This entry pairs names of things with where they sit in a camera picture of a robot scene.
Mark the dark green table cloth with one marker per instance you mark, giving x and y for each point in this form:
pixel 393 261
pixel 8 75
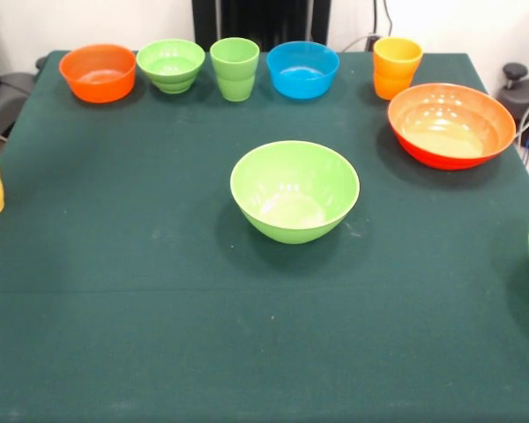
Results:
pixel 269 317

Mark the green plastic cup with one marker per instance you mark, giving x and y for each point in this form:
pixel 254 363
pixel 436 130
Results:
pixel 234 75

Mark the blue plastic bowl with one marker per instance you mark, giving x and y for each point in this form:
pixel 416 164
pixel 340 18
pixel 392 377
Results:
pixel 303 70

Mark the small green plastic bowl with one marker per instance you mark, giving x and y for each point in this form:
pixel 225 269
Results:
pixel 172 61

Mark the black power plug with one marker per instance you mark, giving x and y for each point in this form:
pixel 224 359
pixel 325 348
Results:
pixel 373 42

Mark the large orange plastic bowl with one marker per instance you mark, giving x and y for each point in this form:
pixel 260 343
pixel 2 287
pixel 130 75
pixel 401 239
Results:
pixel 452 128

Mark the small orange plastic bowl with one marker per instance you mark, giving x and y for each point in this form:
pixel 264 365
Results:
pixel 99 70

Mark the black knobbed equipment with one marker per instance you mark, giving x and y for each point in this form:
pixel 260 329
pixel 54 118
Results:
pixel 524 101

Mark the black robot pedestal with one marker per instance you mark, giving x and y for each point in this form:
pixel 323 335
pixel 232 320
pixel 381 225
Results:
pixel 260 20

